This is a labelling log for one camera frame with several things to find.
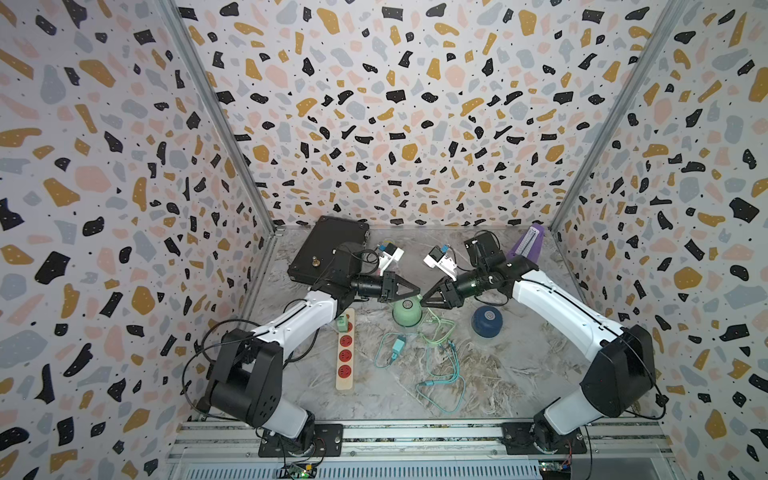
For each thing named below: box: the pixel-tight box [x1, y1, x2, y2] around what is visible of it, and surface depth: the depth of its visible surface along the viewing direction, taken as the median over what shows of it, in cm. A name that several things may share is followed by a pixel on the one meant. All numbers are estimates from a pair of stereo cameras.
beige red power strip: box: [336, 308, 355, 390], surface depth 87 cm
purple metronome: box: [506, 223, 544, 262], surface depth 103 cm
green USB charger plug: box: [337, 313, 348, 333], surface depth 89 cm
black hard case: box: [287, 216, 370, 285], surface depth 116 cm
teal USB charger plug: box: [391, 335, 407, 361], surface depth 89 cm
